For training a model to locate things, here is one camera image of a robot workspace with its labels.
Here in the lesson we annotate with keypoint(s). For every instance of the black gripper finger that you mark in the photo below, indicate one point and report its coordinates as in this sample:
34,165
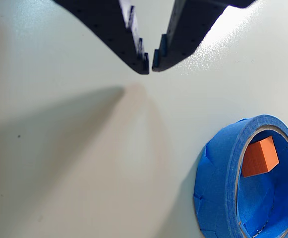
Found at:
188,27
104,22

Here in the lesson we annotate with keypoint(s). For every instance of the orange cube block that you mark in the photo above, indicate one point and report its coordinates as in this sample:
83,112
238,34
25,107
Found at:
257,158

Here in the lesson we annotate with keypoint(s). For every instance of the blue tape roll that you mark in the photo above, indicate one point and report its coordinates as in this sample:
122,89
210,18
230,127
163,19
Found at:
215,173

